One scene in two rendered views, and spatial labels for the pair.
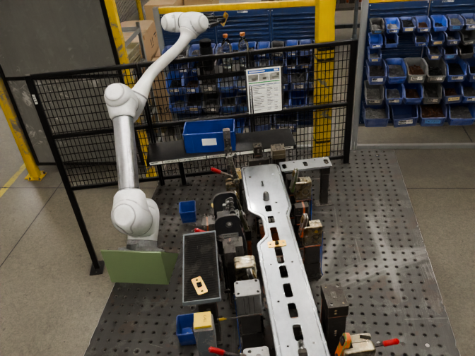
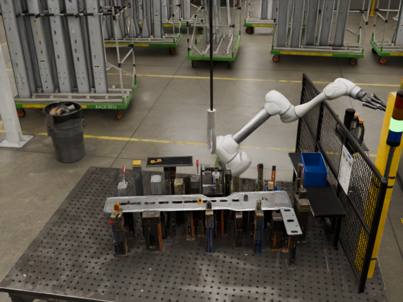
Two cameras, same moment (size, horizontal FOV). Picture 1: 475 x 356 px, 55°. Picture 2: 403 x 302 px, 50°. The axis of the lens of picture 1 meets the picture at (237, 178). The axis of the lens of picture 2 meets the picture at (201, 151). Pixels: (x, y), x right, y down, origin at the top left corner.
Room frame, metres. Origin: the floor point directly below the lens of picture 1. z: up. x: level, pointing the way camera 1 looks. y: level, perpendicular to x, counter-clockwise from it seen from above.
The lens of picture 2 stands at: (1.57, -2.80, 2.88)
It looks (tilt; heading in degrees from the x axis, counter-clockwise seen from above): 29 degrees down; 91
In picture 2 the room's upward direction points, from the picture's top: 1 degrees counter-clockwise
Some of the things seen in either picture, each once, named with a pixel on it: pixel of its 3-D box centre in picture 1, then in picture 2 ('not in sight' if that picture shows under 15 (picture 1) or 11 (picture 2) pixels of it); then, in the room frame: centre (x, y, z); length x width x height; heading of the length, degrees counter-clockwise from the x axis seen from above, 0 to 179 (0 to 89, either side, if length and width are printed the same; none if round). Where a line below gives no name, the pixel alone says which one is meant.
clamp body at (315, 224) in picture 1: (311, 250); (209, 229); (1.58, -0.32, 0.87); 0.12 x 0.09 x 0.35; 92
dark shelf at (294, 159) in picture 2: (220, 145); (313, 181); (2.40, 0.08, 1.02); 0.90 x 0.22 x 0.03; 92
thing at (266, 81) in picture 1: (264, 90); (346, 169); (2.53, -0.21, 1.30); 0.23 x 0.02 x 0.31; 92
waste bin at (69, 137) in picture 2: not in sight; (66, 132); (-0.29, 2.34, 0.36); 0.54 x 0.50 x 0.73; 81
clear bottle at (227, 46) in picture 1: (226, 51); (354, 126); (2.62, -0.01, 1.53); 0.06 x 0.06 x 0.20
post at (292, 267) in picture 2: (324, 184); (292, 248); (2.15, -0.51, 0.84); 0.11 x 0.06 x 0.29; 92
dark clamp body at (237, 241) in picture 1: (236, 271); (195, 198); (1.47, 0.05, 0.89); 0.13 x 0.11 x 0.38; 92
